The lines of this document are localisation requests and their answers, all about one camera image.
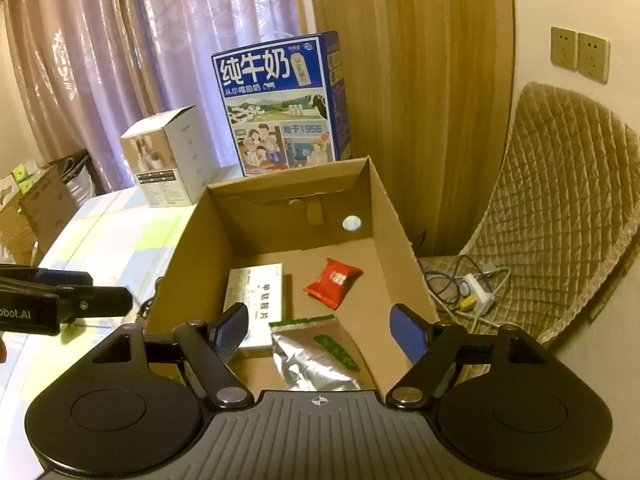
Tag purple curtain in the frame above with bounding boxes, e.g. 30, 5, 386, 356
0, 0, 322, 195

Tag golden brown curtain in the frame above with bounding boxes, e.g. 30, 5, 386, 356
304, 0, 517, 257

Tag brown cardboard box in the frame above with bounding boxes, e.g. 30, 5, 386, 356
144, 156, 442, 396

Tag silver foil pouch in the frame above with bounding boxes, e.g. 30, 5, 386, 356
269, 314, 379, 392

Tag beige wall socket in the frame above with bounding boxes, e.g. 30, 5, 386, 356
550, 26, 581, 69
576, 31, 611, 84

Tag long white medicine box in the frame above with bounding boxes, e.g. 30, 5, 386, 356
222, 263, 284, 358

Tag red snack packet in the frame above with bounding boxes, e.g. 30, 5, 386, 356
302, 258, 362, 309

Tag blue milk carton box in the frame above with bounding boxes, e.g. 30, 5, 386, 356
210, 30, 354, 177

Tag white power strip with cables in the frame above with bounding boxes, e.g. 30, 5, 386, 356
422, 254, 512, 323

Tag green white small boxes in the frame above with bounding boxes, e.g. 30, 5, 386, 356
12, 161, 47, 192

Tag black cable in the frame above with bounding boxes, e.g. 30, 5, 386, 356
136, 276, 167, 320

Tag brown cardboard carton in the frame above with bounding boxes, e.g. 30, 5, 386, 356
17, 165, 79, 256

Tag checkered tablecloth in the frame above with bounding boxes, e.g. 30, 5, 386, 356
0, 190, 213, 413

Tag quilted beige chair cushion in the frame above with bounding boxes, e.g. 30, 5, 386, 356
417, 81, 640, 346

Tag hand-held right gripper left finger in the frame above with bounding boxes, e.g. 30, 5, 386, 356
85, 302, 253, 409

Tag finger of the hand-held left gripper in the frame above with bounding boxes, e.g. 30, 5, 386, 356
0, 266, 94, 288
52, 286, 133, 323

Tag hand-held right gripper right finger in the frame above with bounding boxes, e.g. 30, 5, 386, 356
386, 303, 556, 409

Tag white product box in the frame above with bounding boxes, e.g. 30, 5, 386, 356
119, 105, 219, 209

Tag brown cardboard hang card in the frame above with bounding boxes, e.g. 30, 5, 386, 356
0, 176, 23, 221

